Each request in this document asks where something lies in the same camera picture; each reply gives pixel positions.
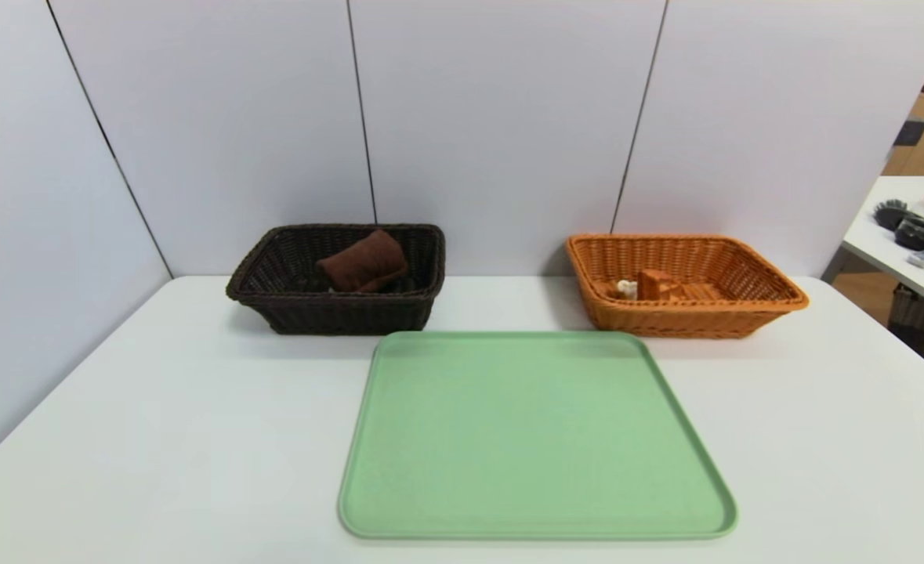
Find brown towel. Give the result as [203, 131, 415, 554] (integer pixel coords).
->
[317, 229, 409, 294]

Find toy fruit tart slice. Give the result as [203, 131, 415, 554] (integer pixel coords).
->
[615, 269, 713, 303]

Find dark brown wicker basket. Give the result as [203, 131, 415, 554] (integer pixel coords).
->
[225, 223, 447, 336]

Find orange wicker basket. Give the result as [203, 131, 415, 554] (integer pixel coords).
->
[564, 233, 810, 339]

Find light green plastic tray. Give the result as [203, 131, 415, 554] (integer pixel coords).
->
[338, 331, 738, 541]

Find white background table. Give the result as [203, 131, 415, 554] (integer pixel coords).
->
[842, 175, 924, 308]

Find black round brush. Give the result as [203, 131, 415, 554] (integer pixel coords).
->
[873, 200, 909, 230]

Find black plastic container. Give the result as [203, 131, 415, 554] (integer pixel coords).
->
[894, 215, 924, 251]

